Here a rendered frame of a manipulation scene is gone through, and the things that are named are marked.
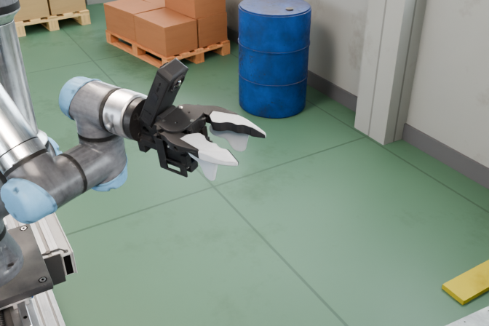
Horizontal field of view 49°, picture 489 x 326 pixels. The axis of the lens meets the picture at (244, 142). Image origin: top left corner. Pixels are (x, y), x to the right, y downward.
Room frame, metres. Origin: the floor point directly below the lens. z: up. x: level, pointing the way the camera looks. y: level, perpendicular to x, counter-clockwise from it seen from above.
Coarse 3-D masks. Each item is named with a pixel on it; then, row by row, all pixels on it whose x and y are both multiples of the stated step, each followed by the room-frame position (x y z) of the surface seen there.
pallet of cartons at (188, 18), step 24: (120, 0) 5.32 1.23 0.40; (144, 0) 5.33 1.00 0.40; (168, 0) 5.03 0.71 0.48; (192, 0) 4.71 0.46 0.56; (216, 0) 4.84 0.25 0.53; (120, 24) 5.02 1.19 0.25; (144, 24) 4.70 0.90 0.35; (168, 24) 4.54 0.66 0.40; (192, 24) 4.64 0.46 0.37; (216, 24) 4.83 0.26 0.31; (120, 48) 5.03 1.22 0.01; (144, 48) 4.69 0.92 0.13; (168, 48) 4.47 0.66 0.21; (192, 48) 4.64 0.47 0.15; (216, 48) 4.79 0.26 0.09
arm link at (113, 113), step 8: (112, 96) 0.76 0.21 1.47; (120, 96) 0.76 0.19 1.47; (128, 96) 0.75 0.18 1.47; (136, 96) 0.76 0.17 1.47; (112, 104) 0.75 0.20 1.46; (120, 104) 0.74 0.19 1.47; (128, 104) 0.74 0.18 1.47; (104, 112) 0.75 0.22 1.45; (112, 112) 0.74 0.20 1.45; (120, 112) 0.73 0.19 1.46; (104, 120) 0.74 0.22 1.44; (112, 120) 0.74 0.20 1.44; (120, 120) 0.73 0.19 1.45; (112, 128) 0.74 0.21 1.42; (120, 128) 0.72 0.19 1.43
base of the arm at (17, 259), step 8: (8, 232) 0.87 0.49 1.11; (0, 240) 0.83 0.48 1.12; (8, 240) 0.85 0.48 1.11; (0, 248) 0.82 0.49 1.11; (8, 248) 0.83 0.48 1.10; (16, 248) 0.86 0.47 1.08; (0, 256) 0.81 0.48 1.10; (8, 256) 0.83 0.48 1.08; (16, 256) 0.84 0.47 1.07; (0, 264) 0.80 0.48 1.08; (8, 264) 0.83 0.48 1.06; (16, 264) 0.83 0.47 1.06; (0, 272) 0.80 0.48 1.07; (8, 272) 0.81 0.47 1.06; (16, 272) 0.82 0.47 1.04; (0, 280) 0.79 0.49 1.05; (8, 280) 0.80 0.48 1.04
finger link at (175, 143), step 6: (162, 132) 0.67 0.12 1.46; (168, 132) 0.67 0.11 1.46; (180, 132) 0.66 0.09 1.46; (162, 138) 0.66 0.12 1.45; (168, 138) 0.65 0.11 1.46; (174, 138) 0.65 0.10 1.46; (168, 144) 0.65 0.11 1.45; (174, 144) 0.64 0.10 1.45; (180, 144) 0.64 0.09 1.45; (186, 144) 0.64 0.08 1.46; (174, 150) 0.64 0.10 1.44; (180, 150) 0.63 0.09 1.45; (186, 150) 0.63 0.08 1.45; (192, 150) 0.62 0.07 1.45; (198, 150) 0.62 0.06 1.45; (198, 156) 0.62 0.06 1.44
